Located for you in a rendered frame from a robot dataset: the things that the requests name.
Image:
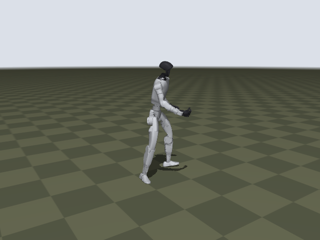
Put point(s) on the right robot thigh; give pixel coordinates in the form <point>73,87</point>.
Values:
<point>153,131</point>

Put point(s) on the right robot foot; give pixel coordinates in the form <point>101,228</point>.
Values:
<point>144,178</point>

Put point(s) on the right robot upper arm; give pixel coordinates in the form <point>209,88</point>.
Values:
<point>159,91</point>

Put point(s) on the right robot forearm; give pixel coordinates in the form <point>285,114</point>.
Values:
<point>172,109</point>

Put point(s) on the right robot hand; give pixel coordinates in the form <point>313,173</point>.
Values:
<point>186,113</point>

